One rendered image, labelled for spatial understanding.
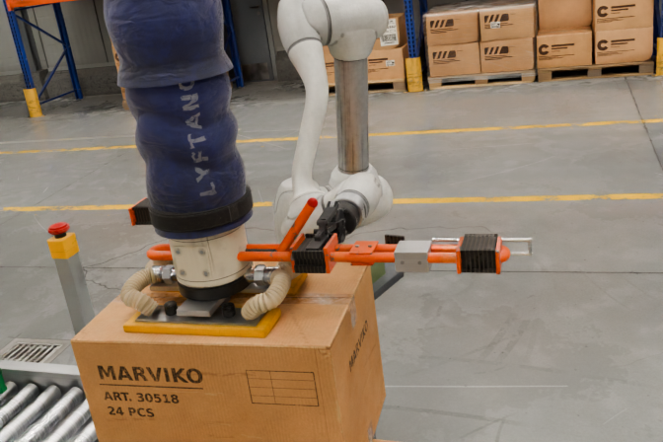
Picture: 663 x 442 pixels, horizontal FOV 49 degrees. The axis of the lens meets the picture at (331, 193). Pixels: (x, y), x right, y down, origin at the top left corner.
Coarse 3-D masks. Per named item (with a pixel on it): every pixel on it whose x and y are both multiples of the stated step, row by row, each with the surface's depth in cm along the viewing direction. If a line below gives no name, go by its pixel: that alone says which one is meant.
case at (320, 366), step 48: (144, 288) 181; (336, 288) 167; (96, 336) 160; (144, 336) 157; (192, 336) 155; (288, 336) 149; (336, 336) 149; (96, 384) 163; (144, 384) 159; (192, 384) 156; (240, 384) 153; (288, 384) 150; (336, 384) 148; (384, 384) 191; (96, 432) 168; (144, 432) 164; (192, 432) 161; (240, 432) 158; (288, 432) 154; (336, 432) 151
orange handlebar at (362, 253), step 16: (160, 256) 165; (240, 256) 159; (256, 256) 157; (272, 256) 156; (288, 256) 155; (336, 256) 152; (352, 256) 151; (368, 256) 150; (384, 256) 149; (432, 256) 146; (448, 256) 145
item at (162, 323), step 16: (176, 304) 160; (224, 304) 156; (128, 320) 162; (144, 320) 160; (160, 320) 159; (176, 320) 158; (192, 320) 157; (208, 320) 156; (224, 320) 155; (240, 320) 154; (256, 320) 153; (272, 320) 154; (240, 336) 152; (256, 336) 151
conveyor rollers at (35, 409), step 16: (32, 384) 244; (0, 400) 240; (16, 400) 237; (32, 400) 242; (48, 400) 236; (64, 400) 233; (80, 400) 238; (0, 416) 229; (16, 416) 227; (32, 416) 229; (48, 416) 225; (80, 416) 224; (0, 432) 220; (16, 432) 223; (32, 432) 218; (64, 432) 217; (80, 432) 215
